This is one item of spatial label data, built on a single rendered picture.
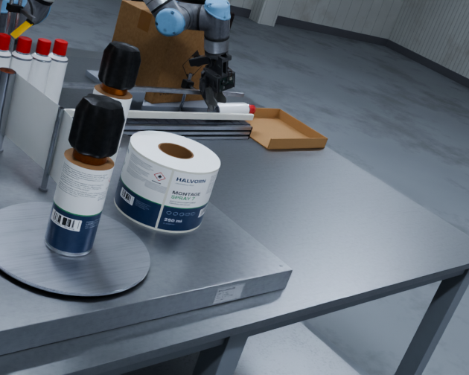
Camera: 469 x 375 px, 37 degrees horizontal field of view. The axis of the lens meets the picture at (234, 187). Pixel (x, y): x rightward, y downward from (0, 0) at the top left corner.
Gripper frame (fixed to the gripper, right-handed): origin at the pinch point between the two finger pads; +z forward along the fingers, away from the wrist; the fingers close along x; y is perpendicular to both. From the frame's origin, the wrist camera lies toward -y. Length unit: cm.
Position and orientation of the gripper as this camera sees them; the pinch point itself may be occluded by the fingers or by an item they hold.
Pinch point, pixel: (211, 105)
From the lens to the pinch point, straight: 222.8
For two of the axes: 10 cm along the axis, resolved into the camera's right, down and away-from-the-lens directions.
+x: 7.8, -3.5, 5.2
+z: -0.4, 8.0, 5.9
